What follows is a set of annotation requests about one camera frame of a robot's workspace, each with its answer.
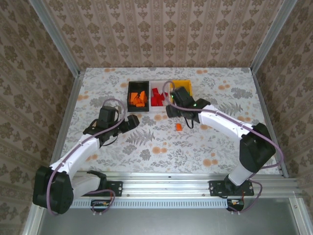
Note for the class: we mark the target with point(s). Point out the large red lego brick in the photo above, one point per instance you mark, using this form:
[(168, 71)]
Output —
[(164, 95)]

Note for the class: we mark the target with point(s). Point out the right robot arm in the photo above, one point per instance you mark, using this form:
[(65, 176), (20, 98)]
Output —
[(220, 120)]

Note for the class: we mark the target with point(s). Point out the yellow plastic bin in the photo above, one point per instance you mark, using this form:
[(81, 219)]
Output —
[(182, 84)]

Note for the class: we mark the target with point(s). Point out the white plastic bin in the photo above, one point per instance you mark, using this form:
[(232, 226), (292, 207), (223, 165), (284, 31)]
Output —
[(160, 85)]

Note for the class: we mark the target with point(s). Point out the black plastic bin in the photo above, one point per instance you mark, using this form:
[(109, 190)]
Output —
[(137, 86)]

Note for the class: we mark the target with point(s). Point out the floral tablecloth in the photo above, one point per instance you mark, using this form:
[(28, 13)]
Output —
[(146, 161)]

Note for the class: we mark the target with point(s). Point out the black electronics board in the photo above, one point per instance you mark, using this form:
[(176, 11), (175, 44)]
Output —
[(236, 204), (100, 204)]

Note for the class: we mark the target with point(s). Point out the grey sheet metal shelf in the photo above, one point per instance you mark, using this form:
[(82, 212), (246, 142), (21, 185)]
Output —
[(159, 222)]

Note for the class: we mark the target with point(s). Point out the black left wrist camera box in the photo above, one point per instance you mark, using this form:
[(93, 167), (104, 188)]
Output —
[(132, 121)]

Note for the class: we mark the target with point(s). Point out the aluminium table side rail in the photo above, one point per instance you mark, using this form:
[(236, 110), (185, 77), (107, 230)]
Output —
[(265, 110), (70, 110)]

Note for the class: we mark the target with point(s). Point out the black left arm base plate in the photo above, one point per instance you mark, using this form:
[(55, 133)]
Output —
[(117, 188)]

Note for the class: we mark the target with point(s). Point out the aluminium mounting rail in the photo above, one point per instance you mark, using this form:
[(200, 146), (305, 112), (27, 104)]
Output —
[(166, 186)]

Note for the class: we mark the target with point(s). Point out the aluminium frame post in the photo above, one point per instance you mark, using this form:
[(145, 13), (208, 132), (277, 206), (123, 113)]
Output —
[(57, 39), (272, 36)]

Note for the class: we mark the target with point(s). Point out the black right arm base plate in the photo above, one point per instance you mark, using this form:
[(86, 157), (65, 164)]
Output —
[(215, 188)]

